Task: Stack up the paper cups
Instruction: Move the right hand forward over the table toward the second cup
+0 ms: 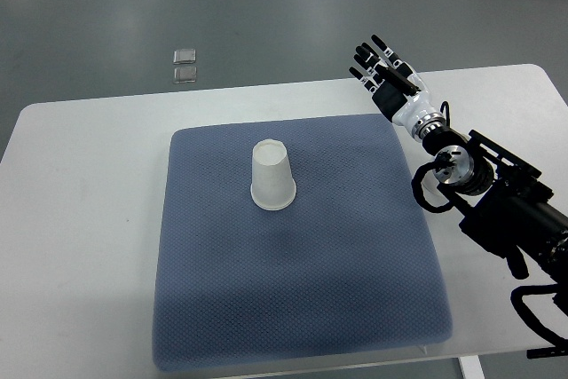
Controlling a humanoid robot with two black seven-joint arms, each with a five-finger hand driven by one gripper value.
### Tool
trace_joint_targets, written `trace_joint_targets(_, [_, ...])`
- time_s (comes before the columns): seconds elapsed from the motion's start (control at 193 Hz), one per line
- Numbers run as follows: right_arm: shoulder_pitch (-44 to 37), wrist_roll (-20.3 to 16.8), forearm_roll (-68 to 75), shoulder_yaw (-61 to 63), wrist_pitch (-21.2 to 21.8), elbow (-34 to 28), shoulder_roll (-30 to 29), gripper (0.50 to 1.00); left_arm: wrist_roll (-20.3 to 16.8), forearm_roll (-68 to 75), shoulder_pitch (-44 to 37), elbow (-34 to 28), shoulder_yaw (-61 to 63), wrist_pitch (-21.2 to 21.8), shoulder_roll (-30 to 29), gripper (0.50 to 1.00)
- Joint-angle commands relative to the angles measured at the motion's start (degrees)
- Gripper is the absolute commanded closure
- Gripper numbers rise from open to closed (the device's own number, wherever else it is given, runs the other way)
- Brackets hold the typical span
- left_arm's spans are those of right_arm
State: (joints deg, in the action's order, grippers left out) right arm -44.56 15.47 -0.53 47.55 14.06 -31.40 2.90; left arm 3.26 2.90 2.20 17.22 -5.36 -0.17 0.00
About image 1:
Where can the white and black robot palm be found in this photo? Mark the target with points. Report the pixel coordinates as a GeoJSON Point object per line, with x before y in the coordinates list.
{"type": "Point", "coordinates": [398, 92]}

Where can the black table control panel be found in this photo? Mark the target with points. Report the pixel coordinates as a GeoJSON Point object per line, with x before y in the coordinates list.
{"type": "Point", "coordinates": [547, 352]}

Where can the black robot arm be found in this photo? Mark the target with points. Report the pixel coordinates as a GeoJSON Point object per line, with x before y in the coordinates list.
{"type": "Point", "coordinates": [504, 206]}

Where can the white table leg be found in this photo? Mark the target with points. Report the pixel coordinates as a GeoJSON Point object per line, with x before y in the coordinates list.
{"type": "Point", "coordinates": [471, 367]}

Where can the white paper cup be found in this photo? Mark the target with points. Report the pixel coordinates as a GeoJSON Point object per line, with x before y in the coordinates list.
{"type": "Point", "coordinates": [272, 184]}
{"type": "Point", "coordinates": [430, 186]}

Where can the white paper cup on mat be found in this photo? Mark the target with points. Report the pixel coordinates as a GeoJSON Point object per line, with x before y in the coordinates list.
{"type": "Point", "coordinates": [272, 184]}

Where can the blue textured cushion mat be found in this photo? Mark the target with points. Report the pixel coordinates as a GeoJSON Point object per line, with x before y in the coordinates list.
{"type": "Point", "coordinates": [348, 266]}

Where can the upper metal floor plate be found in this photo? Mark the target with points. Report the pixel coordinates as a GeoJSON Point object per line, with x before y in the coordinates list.
{"type": "Point", "coordinates": [184, 56]}

